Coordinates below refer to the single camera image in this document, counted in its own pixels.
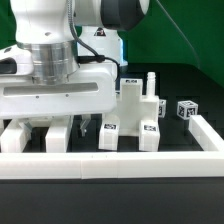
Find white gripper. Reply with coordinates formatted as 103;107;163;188
0;63;117;139

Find white chair backrest part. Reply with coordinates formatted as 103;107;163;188
0;116;73;153

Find white chair seat part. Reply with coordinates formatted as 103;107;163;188
114;72;159;136

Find white tagged nut cube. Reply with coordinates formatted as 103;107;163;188
177;100;198;120

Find white small chair post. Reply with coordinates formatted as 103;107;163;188
99;115;120;151

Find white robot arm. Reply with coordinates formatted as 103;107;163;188
0;0;150;119

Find black cables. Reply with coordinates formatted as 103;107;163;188
66;0;201;84

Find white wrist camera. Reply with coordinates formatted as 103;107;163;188
0;45;34;76

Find white U-shaped fence frame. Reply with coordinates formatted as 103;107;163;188
0;115;224;179

